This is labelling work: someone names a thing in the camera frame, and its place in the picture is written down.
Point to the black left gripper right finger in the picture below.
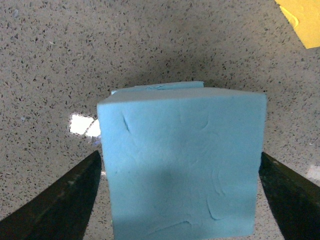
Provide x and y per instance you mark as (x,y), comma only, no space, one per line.
(293,199)

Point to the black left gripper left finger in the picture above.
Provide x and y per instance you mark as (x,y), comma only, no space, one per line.
(60,212)

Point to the light blue foam block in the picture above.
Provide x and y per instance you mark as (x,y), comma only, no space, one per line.
(182,164)
(162,86)

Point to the yellow foam block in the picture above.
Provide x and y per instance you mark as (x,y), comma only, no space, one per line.
(304,16)

